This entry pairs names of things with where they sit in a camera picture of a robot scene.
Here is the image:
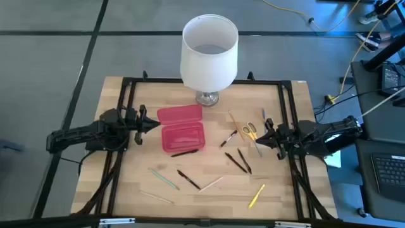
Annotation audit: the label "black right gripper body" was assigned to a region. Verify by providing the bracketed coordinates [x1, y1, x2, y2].
[266, 118, 297, 161]

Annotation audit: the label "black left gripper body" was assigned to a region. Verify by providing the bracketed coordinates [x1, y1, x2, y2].
[125, 104, 149, 146]

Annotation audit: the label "yellow handled scissors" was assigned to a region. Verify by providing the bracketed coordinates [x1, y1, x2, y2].
[242, 122, 263, 158]

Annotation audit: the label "dark pen with black grip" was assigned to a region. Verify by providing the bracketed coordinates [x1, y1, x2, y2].
[237, 148, 252, 175]

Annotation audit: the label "pink plastic supply box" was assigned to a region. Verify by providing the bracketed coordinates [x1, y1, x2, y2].
[156, 104, 206, 153]

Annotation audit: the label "matte black clip pen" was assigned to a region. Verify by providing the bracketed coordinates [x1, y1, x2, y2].
[225, 152, 248, 174]

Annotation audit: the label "clear pen with black grip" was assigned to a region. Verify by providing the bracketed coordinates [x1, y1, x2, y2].
[219, 129, 238, 149]

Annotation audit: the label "yellow pen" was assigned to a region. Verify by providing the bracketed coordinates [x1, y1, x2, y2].
[248, 184, 266, 210]

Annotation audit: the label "teal striped pencil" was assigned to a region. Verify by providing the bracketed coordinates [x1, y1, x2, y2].
[147, 167, 180, 191]

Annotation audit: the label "white pen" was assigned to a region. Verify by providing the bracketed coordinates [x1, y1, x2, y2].
[198, 176, 225, 193]

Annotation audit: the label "white shade silver table lamp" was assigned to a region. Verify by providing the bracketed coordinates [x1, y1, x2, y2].
[179, 13, 239, 108]

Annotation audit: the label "dark grey desk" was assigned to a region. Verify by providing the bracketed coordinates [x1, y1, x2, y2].
[350, 60, 405, 145]
[354, 138, 405, 222]

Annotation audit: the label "black laptop keyboard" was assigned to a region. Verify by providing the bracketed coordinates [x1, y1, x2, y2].
[370, 153, 405, 203]

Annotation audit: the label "black power adapter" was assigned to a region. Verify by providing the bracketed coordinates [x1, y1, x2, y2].
[379, 64, 402, 98]

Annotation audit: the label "person's striped shoe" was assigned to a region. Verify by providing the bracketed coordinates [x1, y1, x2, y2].
[355, 31, 382, 53]

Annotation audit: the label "blue-grey plastic object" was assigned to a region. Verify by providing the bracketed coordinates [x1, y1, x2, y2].
[0, 138, 25, 153]

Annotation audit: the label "black stand bar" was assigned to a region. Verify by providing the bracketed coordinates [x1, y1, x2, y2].
[363, 31, 405, 72]

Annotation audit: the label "person's white shoe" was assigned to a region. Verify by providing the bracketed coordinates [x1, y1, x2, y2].
[359, 13, 380, 25]

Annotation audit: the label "black base power cable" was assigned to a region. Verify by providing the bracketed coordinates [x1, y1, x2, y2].
[59, 150, 96, 177]

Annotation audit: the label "silver frame bracket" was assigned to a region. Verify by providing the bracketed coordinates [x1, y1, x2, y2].
[274, 221, 313, 228]
[99, 217, 136, 226]

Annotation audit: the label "yellow floor cable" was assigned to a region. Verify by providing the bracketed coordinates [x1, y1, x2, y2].
[261, 0, 400, 96]

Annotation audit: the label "black desk cable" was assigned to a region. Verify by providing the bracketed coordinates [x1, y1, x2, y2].
[315, 84, 405, 117]

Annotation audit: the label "white cable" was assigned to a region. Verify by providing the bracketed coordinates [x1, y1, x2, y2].
[360, 94, 405, 120]

